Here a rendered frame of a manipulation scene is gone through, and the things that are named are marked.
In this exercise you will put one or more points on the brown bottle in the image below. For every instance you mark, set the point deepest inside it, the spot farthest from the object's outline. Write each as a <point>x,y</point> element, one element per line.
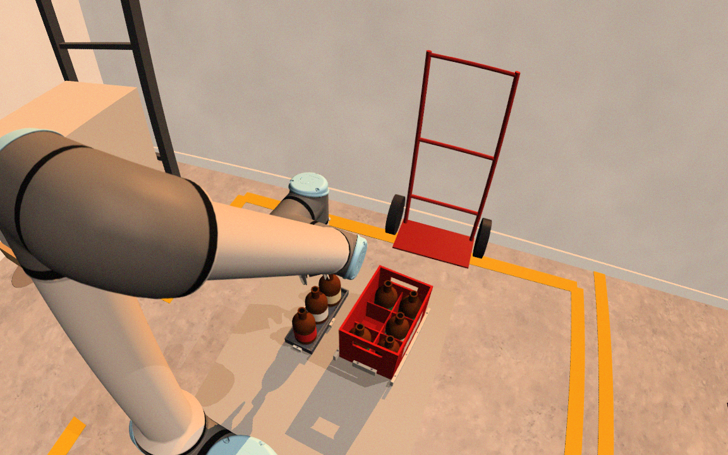
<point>397,326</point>
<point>304,326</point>
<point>331,288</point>
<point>389,343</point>
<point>410,306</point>
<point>386,296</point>
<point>316,303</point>
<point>362,332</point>

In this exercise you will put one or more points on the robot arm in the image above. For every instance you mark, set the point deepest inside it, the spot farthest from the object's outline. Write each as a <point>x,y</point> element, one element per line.
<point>110,230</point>

